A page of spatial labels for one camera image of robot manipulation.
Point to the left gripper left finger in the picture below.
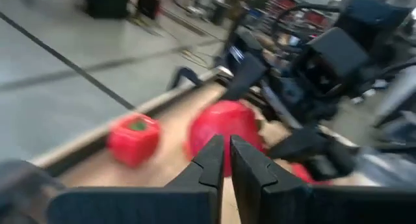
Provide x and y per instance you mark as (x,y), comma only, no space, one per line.
(201,185)

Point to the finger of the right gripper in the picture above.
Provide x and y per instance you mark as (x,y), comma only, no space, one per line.
(247,76)
(312,152)

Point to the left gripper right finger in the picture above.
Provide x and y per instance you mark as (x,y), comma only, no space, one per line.
(260,191)

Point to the red chili pepper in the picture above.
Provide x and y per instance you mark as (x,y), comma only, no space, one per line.
(304,173)

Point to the red bell pepper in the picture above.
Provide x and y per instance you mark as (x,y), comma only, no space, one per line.
(133,143)

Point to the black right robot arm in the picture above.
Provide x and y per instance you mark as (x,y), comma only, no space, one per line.
(373,16)

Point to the small black table clamp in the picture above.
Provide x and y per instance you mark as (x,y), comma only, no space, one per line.
(185,73)

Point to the black floor cabinet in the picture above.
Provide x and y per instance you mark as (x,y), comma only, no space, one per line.
(107,3)

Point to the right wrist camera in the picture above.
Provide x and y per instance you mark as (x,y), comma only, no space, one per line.
(338,52)

